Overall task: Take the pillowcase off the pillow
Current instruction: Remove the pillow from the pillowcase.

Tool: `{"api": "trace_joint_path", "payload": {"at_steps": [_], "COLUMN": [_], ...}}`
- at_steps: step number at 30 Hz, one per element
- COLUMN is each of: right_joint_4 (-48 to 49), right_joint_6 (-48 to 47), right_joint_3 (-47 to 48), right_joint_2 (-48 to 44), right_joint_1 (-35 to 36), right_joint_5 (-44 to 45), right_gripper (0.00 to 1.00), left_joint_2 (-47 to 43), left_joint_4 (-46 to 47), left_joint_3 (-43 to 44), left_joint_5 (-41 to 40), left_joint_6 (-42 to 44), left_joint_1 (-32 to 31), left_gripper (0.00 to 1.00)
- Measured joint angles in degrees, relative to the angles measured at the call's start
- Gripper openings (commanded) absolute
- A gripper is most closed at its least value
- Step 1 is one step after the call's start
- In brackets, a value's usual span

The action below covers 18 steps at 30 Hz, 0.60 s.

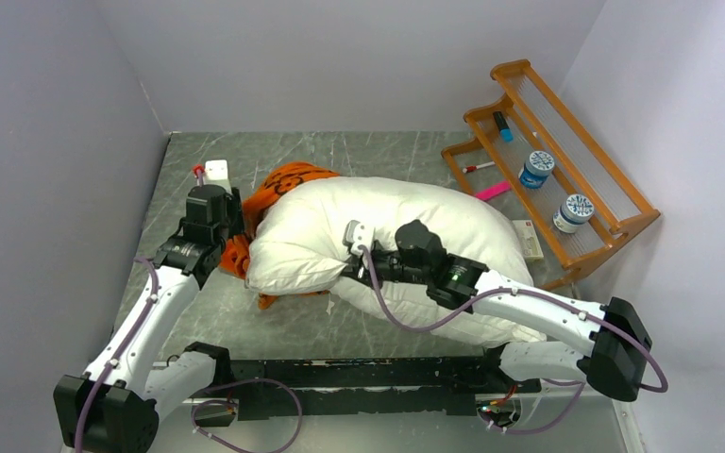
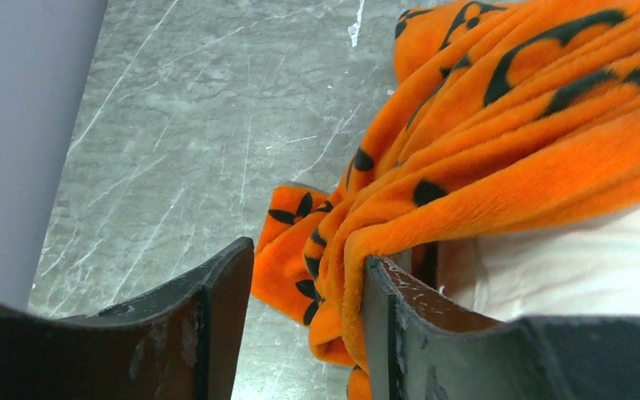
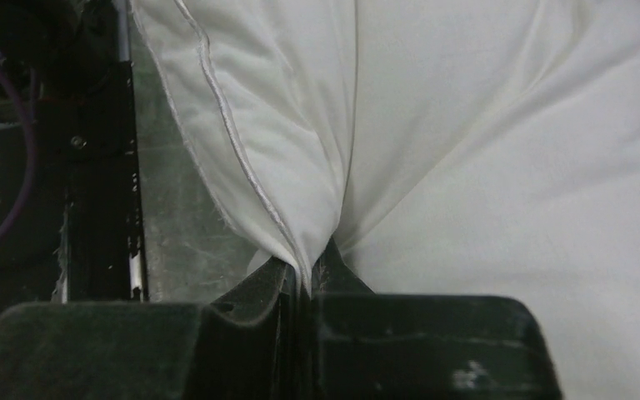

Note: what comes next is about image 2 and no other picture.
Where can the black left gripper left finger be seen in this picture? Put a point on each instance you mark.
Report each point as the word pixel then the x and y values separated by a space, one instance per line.
pixel 180 340

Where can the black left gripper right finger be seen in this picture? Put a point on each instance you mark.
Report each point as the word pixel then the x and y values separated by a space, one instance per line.
pixel 421 345

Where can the white pillow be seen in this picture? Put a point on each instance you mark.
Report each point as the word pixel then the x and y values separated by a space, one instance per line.
pixel 590 267

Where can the orange patterned pillowcase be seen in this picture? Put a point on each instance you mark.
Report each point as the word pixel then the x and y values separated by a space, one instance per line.
pixel 507 117

